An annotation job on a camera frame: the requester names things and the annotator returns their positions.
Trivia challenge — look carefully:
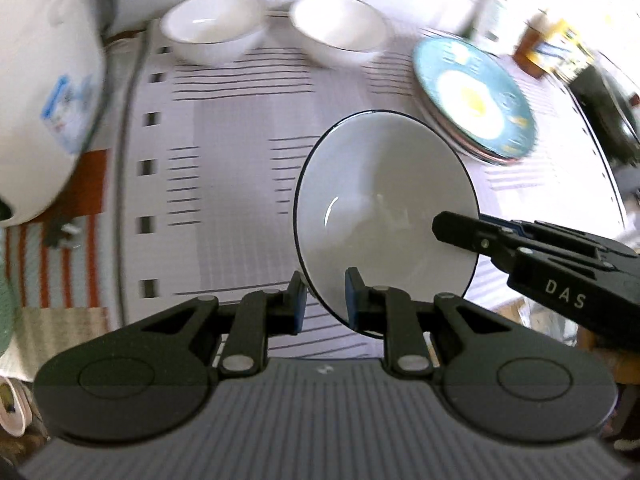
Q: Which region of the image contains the striped white table mat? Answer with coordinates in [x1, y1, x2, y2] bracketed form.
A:
[114, 17, 627, 359]

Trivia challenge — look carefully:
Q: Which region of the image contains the red striped cloth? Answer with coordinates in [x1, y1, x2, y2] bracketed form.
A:
[1, 150, 113, 382]

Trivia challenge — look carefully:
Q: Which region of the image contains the white rice cooker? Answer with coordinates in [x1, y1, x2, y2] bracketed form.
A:
[1, 0, 105, 226]

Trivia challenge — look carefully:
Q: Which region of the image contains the yellow label cooking wine bottle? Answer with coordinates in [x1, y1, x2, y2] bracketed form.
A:
[512, 11, 580, 79]

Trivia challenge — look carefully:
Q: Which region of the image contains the black wok with lid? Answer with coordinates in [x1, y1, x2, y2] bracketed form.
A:
[570, 65, 639, 166]

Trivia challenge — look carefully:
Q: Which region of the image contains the blue fried egg plate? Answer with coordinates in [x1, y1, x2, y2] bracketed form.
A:
[412, 37, 537, 160]

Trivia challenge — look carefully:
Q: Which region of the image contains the white ribbed bowl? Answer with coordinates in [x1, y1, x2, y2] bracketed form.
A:
[160, 0, 269, 66]
[288, 0, 394, 70]

